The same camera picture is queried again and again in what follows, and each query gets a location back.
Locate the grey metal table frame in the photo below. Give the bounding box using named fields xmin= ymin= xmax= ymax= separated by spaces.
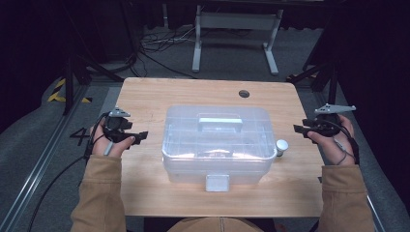
xmin=191 ymin=4 xmax=284 ymax=77

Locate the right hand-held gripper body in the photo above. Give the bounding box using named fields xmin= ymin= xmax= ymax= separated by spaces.
xmin=303 ymin=103 xmax=357 ymax=138

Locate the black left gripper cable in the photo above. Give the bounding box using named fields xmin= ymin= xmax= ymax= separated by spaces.
xmin=27 ymin=110 xmax=112 ymax=232

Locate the person's tan lap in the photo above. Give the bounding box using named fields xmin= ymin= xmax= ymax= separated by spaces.
xmin=166 ymin=217 xmax=265 ymax=232

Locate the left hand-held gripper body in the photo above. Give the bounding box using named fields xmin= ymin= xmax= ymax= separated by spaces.
xmin=102 ymin=106 xmax=133 ymax=144

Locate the grey cable plug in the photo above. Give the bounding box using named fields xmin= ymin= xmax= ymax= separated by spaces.
xmin=333 ymin=137 xmax=356 ymax=166
xmin=102 ymin=141 xmax=115 ymax=157

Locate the bundle of floor cables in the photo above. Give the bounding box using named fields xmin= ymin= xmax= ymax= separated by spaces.
xmin=129 ymin=25 xmax=201 ymax=80

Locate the black metal stand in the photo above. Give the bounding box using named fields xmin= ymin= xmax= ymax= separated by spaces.
xmin=62 ymin=54 xmax=126 ymax=116
xmin=285 ymin=57 xmax=340 ymax=107

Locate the aluminium floor rail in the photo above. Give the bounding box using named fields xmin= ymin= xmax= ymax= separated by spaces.
xmin=366 ymin=192 xmax=388 ymax=232
xmin=0 ymin=84 xmax=89 ymax=232

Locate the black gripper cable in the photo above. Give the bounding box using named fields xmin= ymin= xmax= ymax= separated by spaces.
xmin=27 ymin=110 xmax=112 ymax=232
xmin=335 ymin=124 xmax=361 ymax=166

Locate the person's right hand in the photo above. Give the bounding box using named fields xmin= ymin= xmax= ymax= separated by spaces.
xmin=306 ymin=114 xmax=358 ymax=167

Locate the small white-capped bottle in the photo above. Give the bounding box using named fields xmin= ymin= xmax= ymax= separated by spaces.
xmin=275 ymin=138 xmax=290 ymax=159

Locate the clear plastic storage box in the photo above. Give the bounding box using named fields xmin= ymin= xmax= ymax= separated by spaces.
xmin=161 ymin=104 xmax=278 ymax=193

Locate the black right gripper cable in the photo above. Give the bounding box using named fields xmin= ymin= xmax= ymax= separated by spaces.
xmin=335 ymin=124 xmax=361 ymax=166

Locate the person's left hand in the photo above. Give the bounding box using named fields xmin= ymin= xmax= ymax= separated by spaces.
xmin=91 ymin=124 xmax=136 ymax=160

